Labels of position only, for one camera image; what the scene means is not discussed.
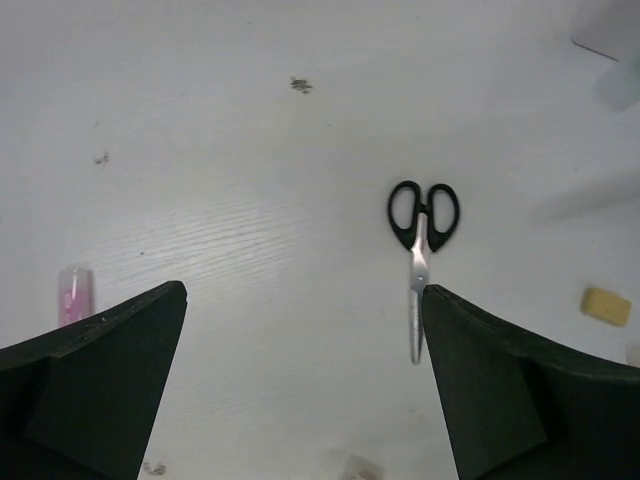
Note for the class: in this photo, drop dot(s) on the tan eraser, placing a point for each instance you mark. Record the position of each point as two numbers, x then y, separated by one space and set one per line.
606 306

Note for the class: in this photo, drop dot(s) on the black handled scissors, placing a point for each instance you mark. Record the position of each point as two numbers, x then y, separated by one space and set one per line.
421 238

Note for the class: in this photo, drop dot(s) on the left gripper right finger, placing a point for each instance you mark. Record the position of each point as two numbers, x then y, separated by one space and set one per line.
520 406

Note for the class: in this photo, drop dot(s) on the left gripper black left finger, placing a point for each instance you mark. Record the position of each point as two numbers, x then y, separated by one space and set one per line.
80 402

